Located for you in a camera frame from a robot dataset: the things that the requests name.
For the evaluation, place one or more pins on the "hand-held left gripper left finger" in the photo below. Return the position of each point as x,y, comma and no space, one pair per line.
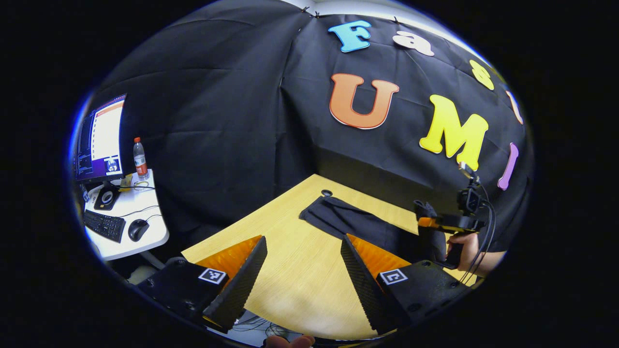
242,285

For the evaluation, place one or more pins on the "dark grey jeans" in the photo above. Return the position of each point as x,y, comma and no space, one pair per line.
348,220

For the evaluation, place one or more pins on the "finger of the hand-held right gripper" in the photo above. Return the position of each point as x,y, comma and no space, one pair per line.
428,222

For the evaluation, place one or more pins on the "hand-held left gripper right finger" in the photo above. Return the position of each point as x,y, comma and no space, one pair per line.
362,285

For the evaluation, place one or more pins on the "computer monitor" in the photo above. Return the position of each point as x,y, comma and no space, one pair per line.
104,135

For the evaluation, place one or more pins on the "clear plastic water bottle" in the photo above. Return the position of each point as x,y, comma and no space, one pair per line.
140,159

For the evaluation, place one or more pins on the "white side desk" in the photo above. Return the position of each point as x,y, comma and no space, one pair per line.
145,241

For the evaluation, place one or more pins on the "black keyboard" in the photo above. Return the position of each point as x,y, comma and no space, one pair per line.
104,226

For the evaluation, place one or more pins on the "black computer mouse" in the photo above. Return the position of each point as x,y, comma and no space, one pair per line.
138,229

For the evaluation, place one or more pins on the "black backdrop cloth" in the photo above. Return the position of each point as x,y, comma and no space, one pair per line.
217,121

